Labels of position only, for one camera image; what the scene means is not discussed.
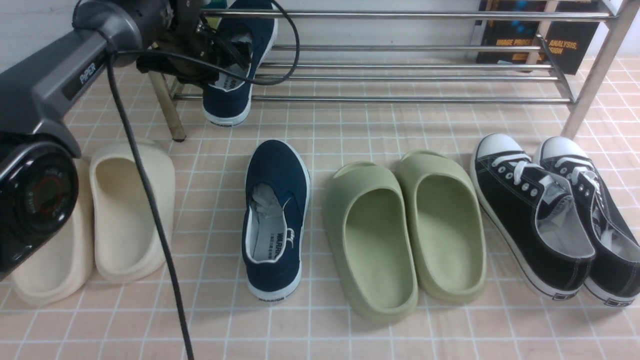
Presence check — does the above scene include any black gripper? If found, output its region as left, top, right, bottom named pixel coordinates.
left=135, top=0, right=250, bottom=85

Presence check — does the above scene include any navy slip-on shoe with WARRIOR insole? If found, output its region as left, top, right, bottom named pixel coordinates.
left=202, top=17, right=278, bottom=127

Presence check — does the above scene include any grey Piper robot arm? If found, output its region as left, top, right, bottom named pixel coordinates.
left=0, top=0, right=250, bottom=280

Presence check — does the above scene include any metal shoe rack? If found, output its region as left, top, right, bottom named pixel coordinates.
left=147, top=0, right=640, bottom=142

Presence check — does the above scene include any right cream foam slide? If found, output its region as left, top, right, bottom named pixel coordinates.
left=89, top=137, right=176, bottom=283

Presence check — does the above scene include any cream foam slide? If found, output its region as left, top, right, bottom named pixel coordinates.
left=10, top=158, right=95, bottom=306
left=89, top=137, right=176, bottom=283

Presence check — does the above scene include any left green foam slide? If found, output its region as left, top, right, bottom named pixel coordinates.
left=322, top=161, right=419, bottom=323

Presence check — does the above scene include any green foam slide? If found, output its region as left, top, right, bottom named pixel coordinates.
left=322, top=161, right=419, bottom=323
left=395, top=149, right=487, bottom=303

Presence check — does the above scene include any left cream foam slide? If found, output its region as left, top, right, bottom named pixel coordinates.
left=10, top=158, right=95, bottom=306

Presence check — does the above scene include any right green foam slide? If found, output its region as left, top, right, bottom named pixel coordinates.
left=395, top=149, right=487, bottom=303

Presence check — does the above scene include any black image processing book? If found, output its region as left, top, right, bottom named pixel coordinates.
left=471, top=0, right=601, bottom=75

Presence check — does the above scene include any left black canvas sneaker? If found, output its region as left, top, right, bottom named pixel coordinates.
left=470, top=133, right=595, bottom=301

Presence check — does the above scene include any black canvas sneaker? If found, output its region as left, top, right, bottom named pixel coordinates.
left=470, top=133, right=595, bottom=301
left=534, top=136, right=640, bottom=308

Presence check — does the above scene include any right black canvas sneaker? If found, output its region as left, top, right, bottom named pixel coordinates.
left=534, top=136, right=640, bottom=308

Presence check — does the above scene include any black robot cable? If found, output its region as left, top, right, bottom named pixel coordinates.
left=72, top=0, right=301, bottom=360

